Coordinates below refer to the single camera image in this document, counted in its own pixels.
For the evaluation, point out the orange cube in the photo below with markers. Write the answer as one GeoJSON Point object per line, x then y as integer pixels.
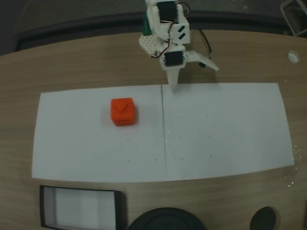
{"type": "Point", "coordinates": [122, 110]}

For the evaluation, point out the brown box white inside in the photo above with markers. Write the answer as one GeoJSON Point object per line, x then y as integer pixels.
{"type": "Point", "coordinates": [81, 208]}

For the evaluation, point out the green clamp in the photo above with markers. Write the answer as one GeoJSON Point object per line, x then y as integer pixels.
{"type": "Point", "coordinates": [146, 26]}

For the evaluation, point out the white paper sheet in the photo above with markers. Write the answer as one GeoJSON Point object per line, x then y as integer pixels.
{"type": "Point", "coordinates": [227, 134]}
{"type": "Point", "coordinates": [96, 148]}

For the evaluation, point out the white round cap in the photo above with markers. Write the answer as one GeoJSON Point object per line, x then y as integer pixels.
{"type": "Point", "coordinates": [293, 57]}

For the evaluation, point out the grey desk divider panel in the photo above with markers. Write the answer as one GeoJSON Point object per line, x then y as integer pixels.
{"type": "Point", "coordinates": [72, 28]}

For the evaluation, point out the black round-base stand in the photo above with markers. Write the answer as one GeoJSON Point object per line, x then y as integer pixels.
{"type": "Point", "coordinates": [165, 221]}

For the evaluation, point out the grey metal frame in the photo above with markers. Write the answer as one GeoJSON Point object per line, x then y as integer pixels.
{"type": "Point", "coordinates": [296, 21]}

